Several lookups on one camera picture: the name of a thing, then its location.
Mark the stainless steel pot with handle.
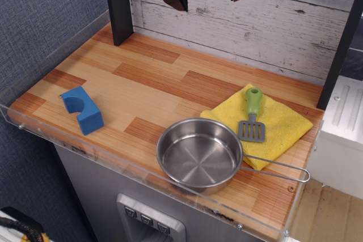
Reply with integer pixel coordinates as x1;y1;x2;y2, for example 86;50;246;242
156;117;311;196

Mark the blue wooden arch block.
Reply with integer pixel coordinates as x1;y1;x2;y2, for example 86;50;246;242
61;86;104;135

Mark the yellow folded cloth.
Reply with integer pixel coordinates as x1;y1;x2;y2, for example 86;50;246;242
200;83;313;171

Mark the white plastic box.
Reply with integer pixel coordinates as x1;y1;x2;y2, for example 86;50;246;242
307;76;362;199

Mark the clear acrylic table guard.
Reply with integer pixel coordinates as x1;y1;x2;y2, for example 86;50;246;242
9;8;327;241

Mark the grey cabinet front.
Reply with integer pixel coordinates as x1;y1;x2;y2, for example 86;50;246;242
56;146;258;241

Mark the silver button panel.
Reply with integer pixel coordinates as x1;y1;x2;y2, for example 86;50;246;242
116;193;187;241

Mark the dark left vertical post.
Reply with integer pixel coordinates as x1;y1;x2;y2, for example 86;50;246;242
107;0;134;46

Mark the dark vertical post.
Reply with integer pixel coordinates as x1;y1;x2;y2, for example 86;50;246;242
107;0;134;46
316;0;362;110

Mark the dark right vertical post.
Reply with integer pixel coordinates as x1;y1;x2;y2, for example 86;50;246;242
316;0;362;110

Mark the green handled grey spatula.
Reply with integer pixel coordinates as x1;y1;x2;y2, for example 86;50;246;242
238;87;265;143

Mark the black braided cable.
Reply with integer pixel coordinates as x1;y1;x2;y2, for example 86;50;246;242
0;216;46;242

